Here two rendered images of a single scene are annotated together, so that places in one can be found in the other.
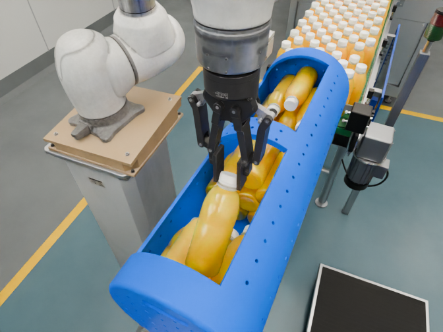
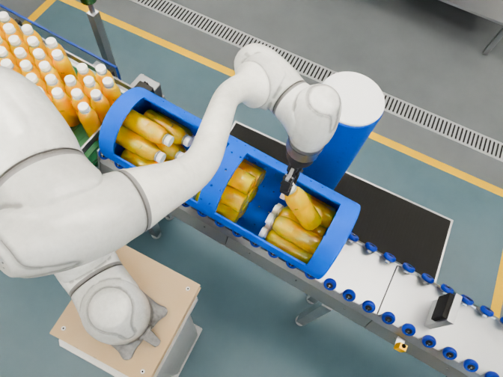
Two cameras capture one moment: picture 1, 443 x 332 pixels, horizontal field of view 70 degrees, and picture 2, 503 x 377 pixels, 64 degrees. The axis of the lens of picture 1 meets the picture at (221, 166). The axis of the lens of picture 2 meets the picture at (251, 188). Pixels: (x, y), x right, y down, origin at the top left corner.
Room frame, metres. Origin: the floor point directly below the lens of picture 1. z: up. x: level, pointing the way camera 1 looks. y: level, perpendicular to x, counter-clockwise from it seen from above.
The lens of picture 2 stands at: (0.54, 0.51, 2.36)
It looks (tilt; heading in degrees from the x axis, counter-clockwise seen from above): 65 degrees down; 264
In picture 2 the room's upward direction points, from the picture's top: 11 degrees clockwise
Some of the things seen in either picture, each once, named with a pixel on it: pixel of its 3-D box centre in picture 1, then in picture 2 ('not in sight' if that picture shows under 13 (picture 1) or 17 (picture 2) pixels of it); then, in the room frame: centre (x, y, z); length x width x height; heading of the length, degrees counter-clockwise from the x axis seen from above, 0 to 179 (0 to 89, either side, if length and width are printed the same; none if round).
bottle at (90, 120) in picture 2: not in sight; (90, 122); (1.12, -0.35, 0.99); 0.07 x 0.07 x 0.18
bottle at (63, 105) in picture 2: not in sight; (66, 108); (1.23, -0.40, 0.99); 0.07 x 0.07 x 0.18
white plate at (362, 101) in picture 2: not in sight; (352, 98); (0.08, -0.57, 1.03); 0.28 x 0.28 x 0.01
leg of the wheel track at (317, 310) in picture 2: not in sight; (312, 313); (0.08, 0.20, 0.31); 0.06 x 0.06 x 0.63; 64
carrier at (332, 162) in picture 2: not in sight; (325, 151); (0.08, -0.57, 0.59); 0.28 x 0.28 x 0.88
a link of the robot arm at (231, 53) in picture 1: (231, 40); (305, 143); (0.38, -0.01, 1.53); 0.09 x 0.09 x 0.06
